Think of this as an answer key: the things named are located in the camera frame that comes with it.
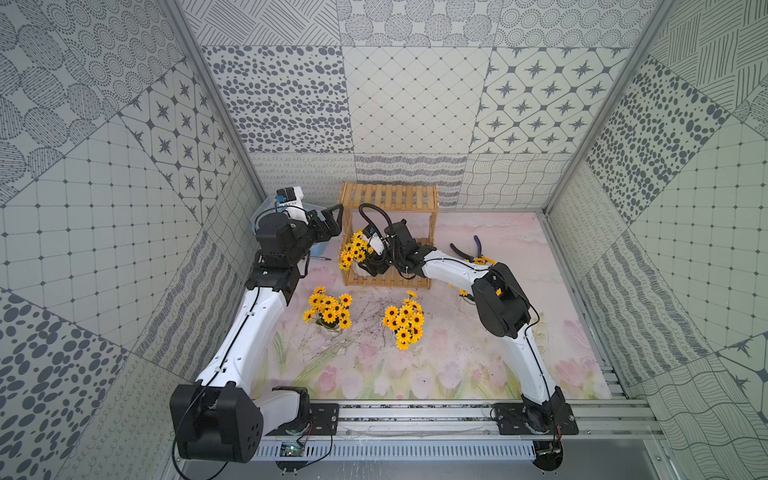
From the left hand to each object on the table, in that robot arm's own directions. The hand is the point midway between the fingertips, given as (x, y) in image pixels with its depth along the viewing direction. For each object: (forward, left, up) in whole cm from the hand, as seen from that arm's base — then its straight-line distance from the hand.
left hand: (339, 208), depth 73 cm
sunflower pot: (-18, +3, -20) cm, 27 cm away
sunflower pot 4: (+13, -45, -38) cm, 61 cm away
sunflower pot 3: (0, -2, -17) cm, 18 cm away
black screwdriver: (+10, +13, -35) cm, 39 cm away
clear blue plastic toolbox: (+12, +14, -31) cm, 36 cm away
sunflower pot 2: (-21, -17, -19) cm, 33 cm away
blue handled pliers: (+10, -40, -33) cm, 53 cm away
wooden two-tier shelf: (+13, -15, -7) cm, 21 cm away
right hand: (+6, -5, -28) cm, 29 cm away
